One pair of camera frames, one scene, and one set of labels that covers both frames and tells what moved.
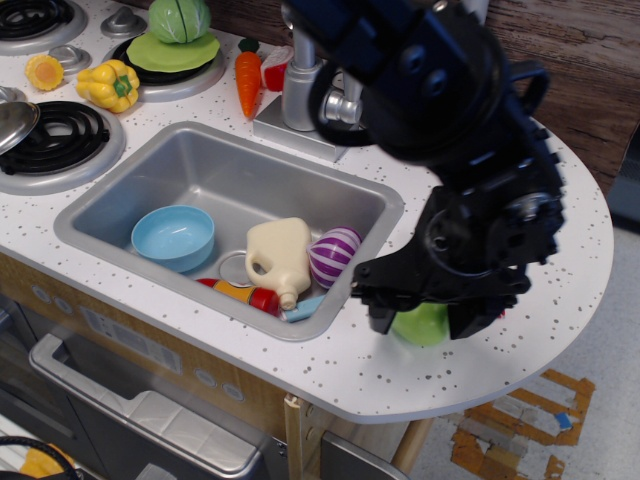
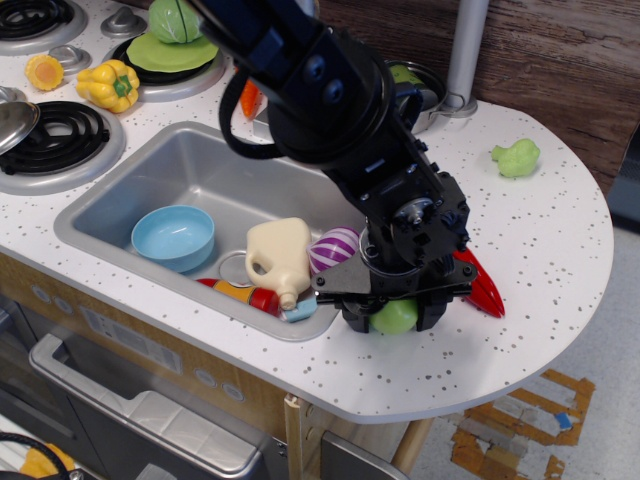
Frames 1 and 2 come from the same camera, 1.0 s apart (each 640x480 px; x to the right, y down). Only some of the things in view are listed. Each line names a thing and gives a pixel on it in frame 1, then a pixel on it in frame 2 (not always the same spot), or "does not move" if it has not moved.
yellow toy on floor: (39, 465) does not move
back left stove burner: (33, 27) does not move
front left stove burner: (73, 147) does not move
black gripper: (479, 237) to (417, 224)
